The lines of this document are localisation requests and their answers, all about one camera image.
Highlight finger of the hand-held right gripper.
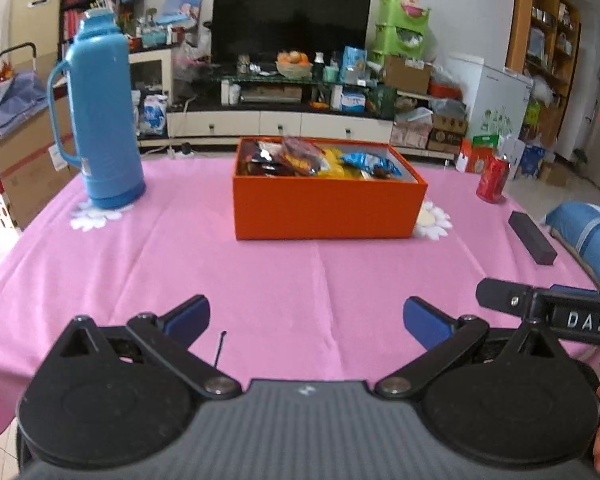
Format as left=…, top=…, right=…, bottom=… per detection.
left=476, top=278, right=548, bottom=322

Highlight pile of snack packets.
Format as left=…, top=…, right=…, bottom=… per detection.
left=240, top=135, right=405, bottom=181

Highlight brown cardboard box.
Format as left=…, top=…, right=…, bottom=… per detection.
left=382, top=55, right=433, bottom=95

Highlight pink floral tablecloth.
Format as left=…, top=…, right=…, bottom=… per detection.
left=0, top=152, right=600, bottom=438

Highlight white glass door cabinet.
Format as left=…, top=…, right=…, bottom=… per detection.
left=129, top=47, right=173, bottom=136

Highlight large cardboard box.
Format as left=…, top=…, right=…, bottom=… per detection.
left=0, top=92, right=81, bottom=231

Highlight blue thermos jug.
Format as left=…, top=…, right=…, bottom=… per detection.
left=47, top=9, right=147, bottom=210

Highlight red soda can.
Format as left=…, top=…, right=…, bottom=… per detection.
left=476, top=155, right=511, bottom=203

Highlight wooden shelf unit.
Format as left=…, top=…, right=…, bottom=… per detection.
left=505, top=0, right=581, bottom=111

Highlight standing air conditioner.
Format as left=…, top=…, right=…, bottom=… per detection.
left=10, top=0, right=65, bottom=63

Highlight green stacked bins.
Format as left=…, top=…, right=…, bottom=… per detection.
left=372, top=0, right=431, bottom=63

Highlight stacked printed cartons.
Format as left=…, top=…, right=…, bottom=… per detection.
left=391, top=110, right=468, bottom=153

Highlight small cardboard box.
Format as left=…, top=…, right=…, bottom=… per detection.
left=537, top=162, right=571, bottom=188

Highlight white paper bag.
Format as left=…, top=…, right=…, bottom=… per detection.
left=497, top=135, right=526, bottom=166

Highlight white fridge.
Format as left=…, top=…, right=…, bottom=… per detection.
left=447, top=52, right=533, bottom=141

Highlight blue white box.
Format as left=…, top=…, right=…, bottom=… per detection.
left=332, top=85, right=367, bottom=112

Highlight blue striped cushion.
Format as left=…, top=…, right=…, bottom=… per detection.
left=545, top=201, right=600, bottom=293

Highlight orange white printed box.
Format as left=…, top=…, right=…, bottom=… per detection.
left=455, top=140, right=496, bottom=173

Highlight black television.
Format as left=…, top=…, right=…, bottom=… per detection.
left=212, top=0, right=372, bottom=63

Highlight fruit bowl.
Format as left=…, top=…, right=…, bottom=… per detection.
left=276, top=51, right=313, bottom=79

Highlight white television stand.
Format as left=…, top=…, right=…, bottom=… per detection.
left=167, top=72, right=461, bottom=161

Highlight white bag blue print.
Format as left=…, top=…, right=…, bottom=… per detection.
left=139, top=94, right=168, bottom=136

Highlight blue plastic bag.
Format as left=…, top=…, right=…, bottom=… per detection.
left=0, top=71, right=48, bottom=138

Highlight orange cardboard box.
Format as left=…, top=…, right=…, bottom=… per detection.
left=232, top=136, right=428, bottom=241

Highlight dark rectangular block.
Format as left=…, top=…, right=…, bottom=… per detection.
left=508, top=211, right=558, bottom=266

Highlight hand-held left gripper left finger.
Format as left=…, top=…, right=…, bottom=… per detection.
left=45, top=295, right=241, bottom=401

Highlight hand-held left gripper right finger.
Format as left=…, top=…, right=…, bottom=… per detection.
left=374, top=296, right=573, bottom=401

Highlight cartoon picture board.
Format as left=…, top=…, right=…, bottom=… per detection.
left=155, top=0, right=203, bottom=26

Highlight blue tissue pack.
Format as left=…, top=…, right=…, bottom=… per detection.
left=339, top=46, right=368, bottom=83

